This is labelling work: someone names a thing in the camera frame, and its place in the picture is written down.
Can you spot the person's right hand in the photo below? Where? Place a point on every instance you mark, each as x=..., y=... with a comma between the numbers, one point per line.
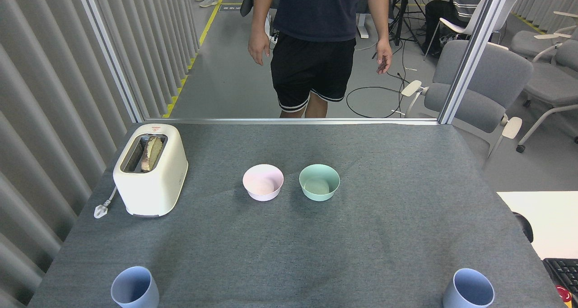
x=258, y=46

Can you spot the person's left hand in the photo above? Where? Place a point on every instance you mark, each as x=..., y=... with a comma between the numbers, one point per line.
x=384, y=55

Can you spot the blue plastic cup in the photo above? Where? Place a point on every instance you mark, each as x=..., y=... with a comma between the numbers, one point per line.
x=456, y=301
x=128, y=299

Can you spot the white power strip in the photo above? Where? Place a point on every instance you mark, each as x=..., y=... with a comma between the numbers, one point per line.
x=272, y=39

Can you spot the black tripod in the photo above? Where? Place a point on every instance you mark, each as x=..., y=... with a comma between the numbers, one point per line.
x=403, y=1

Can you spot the person in black shorts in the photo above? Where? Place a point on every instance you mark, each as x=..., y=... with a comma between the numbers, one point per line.
x=316, y=50

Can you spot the white plastic chair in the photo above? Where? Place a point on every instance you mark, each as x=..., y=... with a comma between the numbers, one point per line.
x=458, y=26

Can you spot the pink bowl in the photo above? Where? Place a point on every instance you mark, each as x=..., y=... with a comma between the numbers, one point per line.
x=263, y=184

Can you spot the mint green bowl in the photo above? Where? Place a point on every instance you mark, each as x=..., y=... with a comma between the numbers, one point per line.
x=319, y=186

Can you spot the toasted bread slice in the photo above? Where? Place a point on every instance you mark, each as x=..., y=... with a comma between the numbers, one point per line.
x=152, y=153

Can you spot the cream white toaster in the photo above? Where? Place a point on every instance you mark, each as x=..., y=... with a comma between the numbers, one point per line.
x=153, y=190

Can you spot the black rounded object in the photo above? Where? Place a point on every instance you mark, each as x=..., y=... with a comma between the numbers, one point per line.
x=526, y=229

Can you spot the white toaster power plug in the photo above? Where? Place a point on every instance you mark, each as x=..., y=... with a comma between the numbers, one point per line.
x=100, y=211

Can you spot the white side table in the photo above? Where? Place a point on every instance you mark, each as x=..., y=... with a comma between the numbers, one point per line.
x=551, y=222

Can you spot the black keyboard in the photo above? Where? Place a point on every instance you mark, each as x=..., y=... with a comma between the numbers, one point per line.
x=564, y=272

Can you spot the red round button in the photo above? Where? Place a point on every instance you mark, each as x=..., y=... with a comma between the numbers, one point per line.
x=563, y=295

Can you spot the silver frame rail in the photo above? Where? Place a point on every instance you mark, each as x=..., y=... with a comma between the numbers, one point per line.
x=289, y=121

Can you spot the silver right frame post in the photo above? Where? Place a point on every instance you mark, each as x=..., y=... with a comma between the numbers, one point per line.
x=474, y=50

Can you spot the silver frame post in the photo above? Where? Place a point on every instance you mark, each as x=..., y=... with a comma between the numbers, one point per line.
x=110, y=50
x=474, y=50

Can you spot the silver left frame post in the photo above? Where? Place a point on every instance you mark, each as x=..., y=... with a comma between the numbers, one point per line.
x=110, y=50

